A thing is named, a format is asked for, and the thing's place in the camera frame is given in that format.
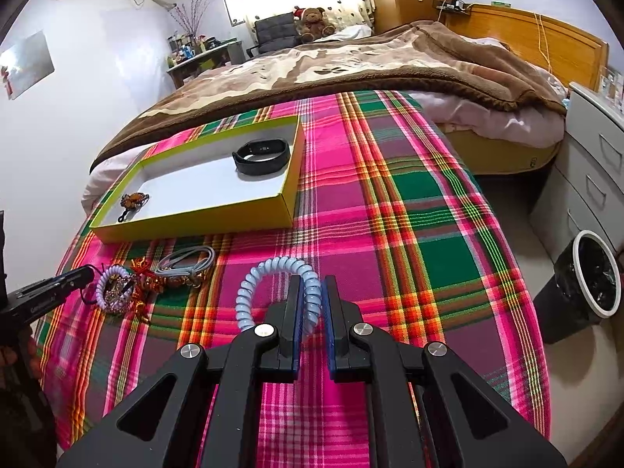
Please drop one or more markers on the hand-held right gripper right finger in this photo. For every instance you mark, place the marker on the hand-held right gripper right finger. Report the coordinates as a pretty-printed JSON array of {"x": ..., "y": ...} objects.
[{"x": 329, "y": 336}]

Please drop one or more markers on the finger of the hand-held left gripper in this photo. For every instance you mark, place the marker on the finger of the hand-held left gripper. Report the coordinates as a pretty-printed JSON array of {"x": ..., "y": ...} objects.
[{"x": 53, "y": 285}]

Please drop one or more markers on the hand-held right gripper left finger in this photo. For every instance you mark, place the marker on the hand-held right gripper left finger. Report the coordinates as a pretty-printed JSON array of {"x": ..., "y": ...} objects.
[{"x": 296, "y": 336}]

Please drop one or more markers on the pink rhinestone hair clip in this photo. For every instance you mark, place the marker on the pink rhinestone hair clip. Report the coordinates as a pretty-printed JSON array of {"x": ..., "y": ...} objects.
[{"x": 117, "y": 293}]

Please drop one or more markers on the small red knot charm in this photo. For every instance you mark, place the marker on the small red knot charm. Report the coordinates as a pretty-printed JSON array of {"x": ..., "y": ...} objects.
[{"x": 140, "y": 310}]

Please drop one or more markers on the large red knot charm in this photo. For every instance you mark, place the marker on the large red knot charm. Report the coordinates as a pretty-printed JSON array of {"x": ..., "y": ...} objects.
[{"x": 146, "y": 280}]

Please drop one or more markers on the gold rings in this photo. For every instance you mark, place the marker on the gold rings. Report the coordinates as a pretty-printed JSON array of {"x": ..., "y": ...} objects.
[{"x": 187, "y": 281}]

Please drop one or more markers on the white tray green rim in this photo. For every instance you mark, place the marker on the white tray green rim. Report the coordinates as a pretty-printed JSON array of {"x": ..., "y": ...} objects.
[{"x": 195, "y": 190}]

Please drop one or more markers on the pink green plaid cloth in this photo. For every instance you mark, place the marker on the pink green plaid cloth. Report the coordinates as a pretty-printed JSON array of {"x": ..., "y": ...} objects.
[{"x": 390, "y": 253}]

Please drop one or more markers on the black smart band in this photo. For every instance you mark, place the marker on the black smart band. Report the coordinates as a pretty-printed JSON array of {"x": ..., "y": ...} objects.
[{"x": 243, "y": 166}]

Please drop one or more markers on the black trash bin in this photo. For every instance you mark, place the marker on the black trash bin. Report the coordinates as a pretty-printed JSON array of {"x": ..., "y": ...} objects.
[{"x": 560, "y": 302}]

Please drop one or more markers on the tan mattress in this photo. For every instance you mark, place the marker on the tan mattress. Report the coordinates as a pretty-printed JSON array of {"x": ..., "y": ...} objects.
[{"x": 502, "y": 158}]

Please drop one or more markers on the pale bed sheet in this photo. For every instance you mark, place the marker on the pale bed sheet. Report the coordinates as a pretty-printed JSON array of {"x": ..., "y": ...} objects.
[{"x": 487, "y": 122}]

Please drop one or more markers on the brown plush blanket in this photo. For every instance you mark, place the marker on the brown plush blanket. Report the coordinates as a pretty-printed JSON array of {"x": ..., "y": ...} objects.
[{"x": 341, "y": 68}]

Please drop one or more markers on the desk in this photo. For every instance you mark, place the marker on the desk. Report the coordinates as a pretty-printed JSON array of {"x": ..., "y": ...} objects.
[{"x": 204, "y": 61}]

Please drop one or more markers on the cluster of bottles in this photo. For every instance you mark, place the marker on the cluster of bottles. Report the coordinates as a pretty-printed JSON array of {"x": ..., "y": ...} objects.
[{"x": 187, "y": 48}]

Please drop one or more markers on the vase with branches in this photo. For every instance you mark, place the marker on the vase with branches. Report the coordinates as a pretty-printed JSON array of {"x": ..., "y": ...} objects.
[{"x": 191, "y": 17}]

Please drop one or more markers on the white pillow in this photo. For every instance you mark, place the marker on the white pillow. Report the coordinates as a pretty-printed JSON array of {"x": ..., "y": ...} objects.
[{"x": 351, "y": 31}]

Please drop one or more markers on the black chair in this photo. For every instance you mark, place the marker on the black chair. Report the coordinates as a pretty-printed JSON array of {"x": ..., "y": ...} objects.
[{"x": 273, "y": 31}]

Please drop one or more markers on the white drawer cabinet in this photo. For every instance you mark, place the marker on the white drawer cabinet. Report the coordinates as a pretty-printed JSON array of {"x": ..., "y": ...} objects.
[{"x": 585, "y": 165}]

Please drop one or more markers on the brown teddy bear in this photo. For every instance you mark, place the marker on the brown teddy bear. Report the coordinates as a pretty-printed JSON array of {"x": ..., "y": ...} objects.
[{"x": 314, "y": 24}]

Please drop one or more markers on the window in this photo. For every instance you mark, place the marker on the window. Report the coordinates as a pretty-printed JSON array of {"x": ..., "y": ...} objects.
[{"x": 234, "y": 7}]

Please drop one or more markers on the power strip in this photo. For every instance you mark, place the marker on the power strip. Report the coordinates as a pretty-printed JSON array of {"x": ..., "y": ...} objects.
[{"x": 453, "y": 6}]

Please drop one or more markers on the wall picture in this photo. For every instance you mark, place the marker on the wall picture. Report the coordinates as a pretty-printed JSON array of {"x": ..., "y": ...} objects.
[{"x": 27, "y": 63}]

